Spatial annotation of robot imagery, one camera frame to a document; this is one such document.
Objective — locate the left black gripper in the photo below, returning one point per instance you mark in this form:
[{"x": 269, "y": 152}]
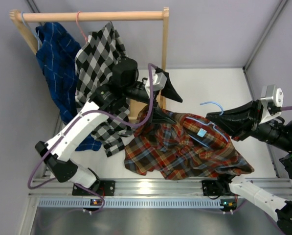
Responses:
[{"x": 159, "y": 116}]

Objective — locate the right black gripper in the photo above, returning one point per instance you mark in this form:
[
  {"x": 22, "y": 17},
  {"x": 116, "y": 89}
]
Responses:
[{"x": 240, "y": 122}]

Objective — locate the red orange plaid shirt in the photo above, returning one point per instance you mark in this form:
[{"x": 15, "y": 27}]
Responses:
[{"x": 193, "y": 147}]

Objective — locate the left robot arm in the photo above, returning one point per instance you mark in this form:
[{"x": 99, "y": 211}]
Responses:
[{"x": 102, "y": 105}]

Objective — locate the black white checkered shirt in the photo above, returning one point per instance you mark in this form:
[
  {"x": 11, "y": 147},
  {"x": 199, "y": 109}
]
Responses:
[{"x": 93, "y": 66}]

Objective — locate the pink hanger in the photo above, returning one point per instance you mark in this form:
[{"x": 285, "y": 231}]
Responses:
[{"x": 79, "y": 26}]

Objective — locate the blue plaid shirt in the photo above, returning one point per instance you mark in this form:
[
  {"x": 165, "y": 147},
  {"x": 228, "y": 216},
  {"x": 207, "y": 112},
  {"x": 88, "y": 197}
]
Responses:
[{"x": 56, "y": 60}]

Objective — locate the wooden clothes rack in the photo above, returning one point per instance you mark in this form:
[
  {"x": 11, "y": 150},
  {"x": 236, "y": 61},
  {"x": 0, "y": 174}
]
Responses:
[{"x": 35, "y": 20}]

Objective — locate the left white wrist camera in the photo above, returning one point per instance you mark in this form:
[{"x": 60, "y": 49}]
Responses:
[{"x": 159, "y": 82}]

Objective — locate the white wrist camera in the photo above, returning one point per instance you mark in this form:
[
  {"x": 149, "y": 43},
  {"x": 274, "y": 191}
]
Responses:
[
  {"x": 272, "y": 101},
  {"x": 159, "y": 82}
]

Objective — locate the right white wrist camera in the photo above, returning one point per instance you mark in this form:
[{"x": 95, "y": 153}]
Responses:
[{"x": 272, "y": 101}]

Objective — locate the perforated cable duct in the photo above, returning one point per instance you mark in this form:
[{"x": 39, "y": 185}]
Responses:
[{"x": 166, "y": 203}]

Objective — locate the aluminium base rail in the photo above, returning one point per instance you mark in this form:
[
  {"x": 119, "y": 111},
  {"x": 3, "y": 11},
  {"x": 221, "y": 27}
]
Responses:
[{"x": 161, "y": 188}]

